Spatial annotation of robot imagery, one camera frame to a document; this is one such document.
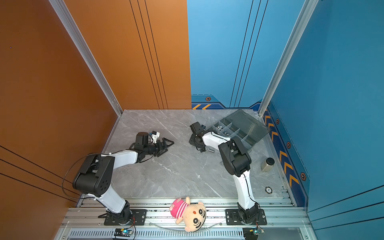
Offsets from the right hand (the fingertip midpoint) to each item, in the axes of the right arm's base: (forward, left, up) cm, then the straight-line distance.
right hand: (191, 142), depth 102 cm
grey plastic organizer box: (+17, -37, -1) cm, 40 cm away
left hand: (-7, +12, +8) cm, 16 cm away
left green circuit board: (-50, +32, -2) cm, 60 cm away
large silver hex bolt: (-6, -12, +1) cm, 13 cm away
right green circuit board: (-51, -30, -2) cm, 59 cm away
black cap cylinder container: (-20, -43, +6) cm, 48 cm away
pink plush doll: (-45, -2, +7) cm, 45 cm away
